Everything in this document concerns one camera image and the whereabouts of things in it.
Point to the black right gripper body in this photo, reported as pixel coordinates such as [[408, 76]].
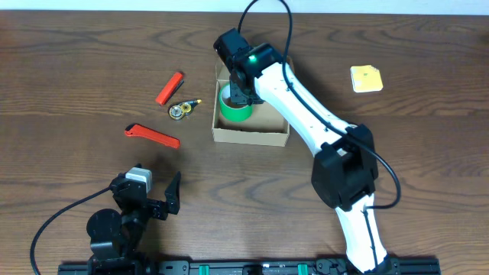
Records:
[[239, 97]]

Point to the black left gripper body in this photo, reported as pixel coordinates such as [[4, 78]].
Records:
[[154, 208]]

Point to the green tape roll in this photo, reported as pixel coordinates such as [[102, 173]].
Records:
[[229, 110]]

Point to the red utility knife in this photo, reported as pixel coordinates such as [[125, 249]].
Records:
[[140, 131]]

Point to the brown cardboard box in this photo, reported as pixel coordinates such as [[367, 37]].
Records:
[[266, 126]]

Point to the yellow sticky note pad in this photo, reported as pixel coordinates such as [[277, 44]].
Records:
[[366, 78]]

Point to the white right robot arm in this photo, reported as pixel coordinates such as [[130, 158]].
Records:
[[344, 170]]

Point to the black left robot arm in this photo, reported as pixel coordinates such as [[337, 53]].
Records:
[[115, 236]]

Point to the correction tape dispenser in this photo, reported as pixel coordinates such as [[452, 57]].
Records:
[[180, 110]]

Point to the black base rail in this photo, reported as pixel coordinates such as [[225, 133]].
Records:
[[325, 266]]

